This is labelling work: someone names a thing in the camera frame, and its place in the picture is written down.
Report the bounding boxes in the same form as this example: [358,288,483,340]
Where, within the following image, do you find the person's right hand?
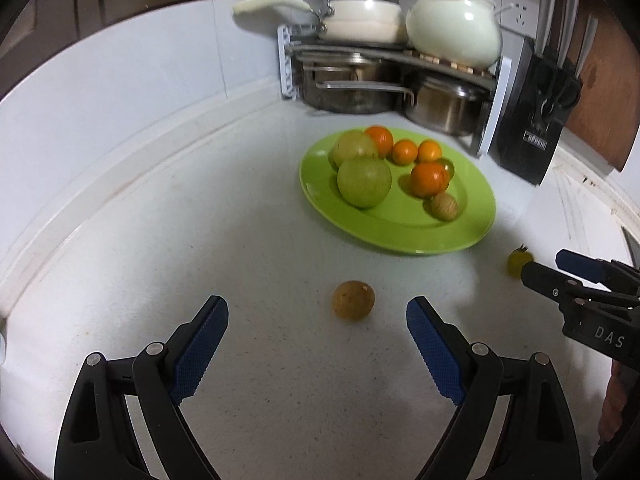
[598,359,640,445]

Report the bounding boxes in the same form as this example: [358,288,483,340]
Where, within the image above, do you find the yellow-green round fruit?
[328,129,380,171]

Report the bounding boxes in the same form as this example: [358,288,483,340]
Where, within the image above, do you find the large orange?
[410,161,451,197]

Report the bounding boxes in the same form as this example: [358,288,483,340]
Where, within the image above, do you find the wooden trivet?
[403,49,497,79]

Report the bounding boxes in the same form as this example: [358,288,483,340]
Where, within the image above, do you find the small brown fruit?
[430,193,460,221]

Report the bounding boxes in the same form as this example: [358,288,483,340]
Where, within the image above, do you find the white pot rack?
[277,24,514,157]

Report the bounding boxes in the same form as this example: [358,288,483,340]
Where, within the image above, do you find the white ceramic pot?
[405,0,503,69]

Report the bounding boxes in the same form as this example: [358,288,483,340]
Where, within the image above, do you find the green plate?
[299,127,497,256]

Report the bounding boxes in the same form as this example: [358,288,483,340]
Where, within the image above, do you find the black scissors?
[536,77,577,118]

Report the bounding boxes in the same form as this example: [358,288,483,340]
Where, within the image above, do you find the brown wooden cutting board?
[564,0,640,173]

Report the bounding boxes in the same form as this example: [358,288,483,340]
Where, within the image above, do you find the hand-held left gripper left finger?
[54,296,230,480]

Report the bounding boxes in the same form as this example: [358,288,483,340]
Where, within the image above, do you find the green apple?
[336,157,393,210]

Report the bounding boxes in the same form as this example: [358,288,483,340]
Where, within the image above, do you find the brown round fruit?
[333,280,376,320]

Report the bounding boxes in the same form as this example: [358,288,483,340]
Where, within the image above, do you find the knives with grey handles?
[542,0,601,78]

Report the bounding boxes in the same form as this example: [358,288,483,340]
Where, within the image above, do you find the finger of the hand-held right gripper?
[519,261,592,312]
[555,248,640,297]

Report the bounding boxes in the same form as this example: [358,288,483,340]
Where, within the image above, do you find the steel pan with handle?
[298,54,417,115]

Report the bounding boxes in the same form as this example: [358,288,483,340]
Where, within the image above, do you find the white wall socket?
[492,2,534,34]

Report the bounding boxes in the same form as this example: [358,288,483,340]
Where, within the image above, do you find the black knife block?
[487,37,584,187]

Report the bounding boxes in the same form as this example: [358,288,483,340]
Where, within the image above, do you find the small orange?
[363,125,395,157]
[417,139,444,164]
[392,139,419,165]

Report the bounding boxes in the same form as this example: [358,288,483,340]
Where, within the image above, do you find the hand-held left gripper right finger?
[406,296,583,480]

